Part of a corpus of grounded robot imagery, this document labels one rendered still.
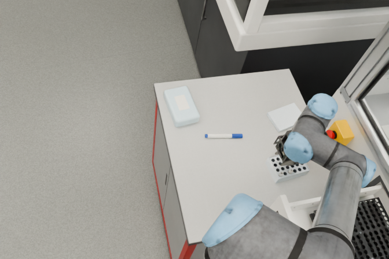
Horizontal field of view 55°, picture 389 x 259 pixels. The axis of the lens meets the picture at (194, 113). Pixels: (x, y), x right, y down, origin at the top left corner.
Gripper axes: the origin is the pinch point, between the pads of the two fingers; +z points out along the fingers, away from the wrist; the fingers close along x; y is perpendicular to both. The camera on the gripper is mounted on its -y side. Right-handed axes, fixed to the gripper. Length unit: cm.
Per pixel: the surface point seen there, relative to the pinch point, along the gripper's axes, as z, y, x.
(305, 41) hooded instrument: -2, -32, -48
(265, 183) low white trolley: 5.3, 8.9, 4.2
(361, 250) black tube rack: -8.7, -2.9, 34.4
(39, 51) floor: 81, 82, -144
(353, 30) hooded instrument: -6, -53, -46
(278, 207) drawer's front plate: -7.6, 14.2, 16.0
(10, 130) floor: 81, 104, -88
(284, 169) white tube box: 1.8, 2.0, 2.4
